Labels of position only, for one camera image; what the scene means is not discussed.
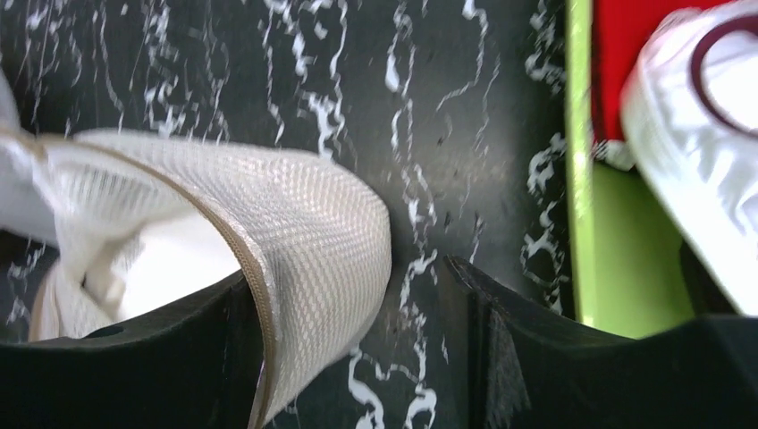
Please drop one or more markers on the white bra maroon trim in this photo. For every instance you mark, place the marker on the white bra maroon trim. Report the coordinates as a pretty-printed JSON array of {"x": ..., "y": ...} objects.
[{"x": 689, "y": 115}]

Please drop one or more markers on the green plastic basket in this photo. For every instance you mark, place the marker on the green plastic basket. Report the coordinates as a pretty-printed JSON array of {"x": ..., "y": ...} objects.
[{"x": 624, "y": 249}]

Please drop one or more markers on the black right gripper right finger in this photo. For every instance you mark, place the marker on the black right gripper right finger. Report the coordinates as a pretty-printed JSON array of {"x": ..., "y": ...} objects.
[{"x": 515, "y": 364}]

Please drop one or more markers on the red garment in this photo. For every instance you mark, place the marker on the red garment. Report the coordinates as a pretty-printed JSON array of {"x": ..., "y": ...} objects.
[{"x": 620, "y": 28}]

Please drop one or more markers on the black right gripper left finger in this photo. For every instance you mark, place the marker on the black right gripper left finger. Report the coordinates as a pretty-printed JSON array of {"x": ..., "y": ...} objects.
[{"x": 194, "y": 363}]

